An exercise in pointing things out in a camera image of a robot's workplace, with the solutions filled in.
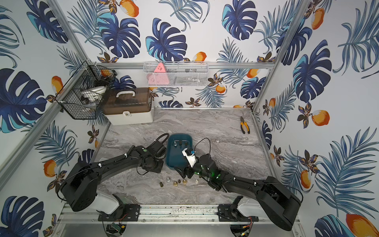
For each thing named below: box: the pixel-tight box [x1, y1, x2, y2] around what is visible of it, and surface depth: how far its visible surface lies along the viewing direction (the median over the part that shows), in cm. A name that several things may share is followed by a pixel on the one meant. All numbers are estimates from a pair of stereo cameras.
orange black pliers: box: [240, 116, 251, 134], surface depth 112 cm
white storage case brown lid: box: [102, 86, 154, 126], surface depth 103 cm
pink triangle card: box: [146, 62, 170, 86], surface depth 92 cm
